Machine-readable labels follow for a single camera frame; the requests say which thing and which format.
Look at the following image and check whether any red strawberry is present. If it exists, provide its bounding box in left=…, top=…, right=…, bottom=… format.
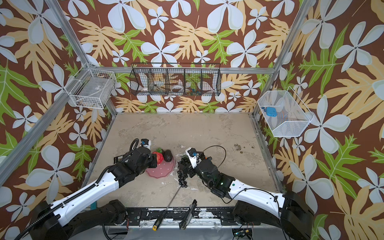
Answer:
left=153, top=152, right=164, bottom=165

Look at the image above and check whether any dark avocado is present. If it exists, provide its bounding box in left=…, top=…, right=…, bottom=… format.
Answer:
left=163, top=150, right=174, bottom=163

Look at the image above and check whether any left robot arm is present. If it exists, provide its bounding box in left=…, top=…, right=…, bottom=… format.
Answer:
left=16, top=139, right=157, bottom=240

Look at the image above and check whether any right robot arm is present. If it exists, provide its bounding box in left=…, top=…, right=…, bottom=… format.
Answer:
left=178, top=156, right=314, bottom=240

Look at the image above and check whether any black grape bunch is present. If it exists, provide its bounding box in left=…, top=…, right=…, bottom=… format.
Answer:
left=177, top=170, right=189, bottom=188

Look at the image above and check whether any pink polka dot plate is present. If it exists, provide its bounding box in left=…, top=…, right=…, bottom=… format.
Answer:
left=146, top=158, right=176, bottom=179

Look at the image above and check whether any black rod yellow tip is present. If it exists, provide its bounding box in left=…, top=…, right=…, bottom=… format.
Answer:
left=152, top=186, right=182, bottom=231

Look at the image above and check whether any blue object in basket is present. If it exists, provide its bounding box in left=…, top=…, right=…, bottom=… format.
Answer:
left=263, top=107, right=278, bottom=117

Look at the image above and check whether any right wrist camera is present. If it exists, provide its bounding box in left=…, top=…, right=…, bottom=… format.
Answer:
left=186, top=148, right=199, bottom=169

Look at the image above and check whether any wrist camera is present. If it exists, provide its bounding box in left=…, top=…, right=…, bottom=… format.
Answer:
left=141, top=139, right=152, bottom=150
left=186, top=148, right=199, bottom=169

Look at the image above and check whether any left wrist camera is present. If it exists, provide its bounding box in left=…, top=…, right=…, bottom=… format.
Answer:
left=141, top=139, right=152, bottom=150

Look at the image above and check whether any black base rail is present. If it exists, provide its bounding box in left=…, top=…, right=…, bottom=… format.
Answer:
left=126, top=206, right=258, bottom=226

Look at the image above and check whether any white wire basket left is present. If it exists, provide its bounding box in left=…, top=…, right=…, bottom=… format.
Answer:
left=67, top=67, right=117, bottom=109

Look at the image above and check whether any white wire basket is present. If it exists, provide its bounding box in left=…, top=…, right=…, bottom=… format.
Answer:
left=67, top=67, right=117, bottom=109
left=258, top=88, right=315, bottom=138

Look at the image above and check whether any white wire basket right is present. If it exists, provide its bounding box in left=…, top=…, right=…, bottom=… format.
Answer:
left=258, top=88, right=315, bottom=138

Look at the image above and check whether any black wire basket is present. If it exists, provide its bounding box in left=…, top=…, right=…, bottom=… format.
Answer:
left=128, top=63, right=222, bottom=97

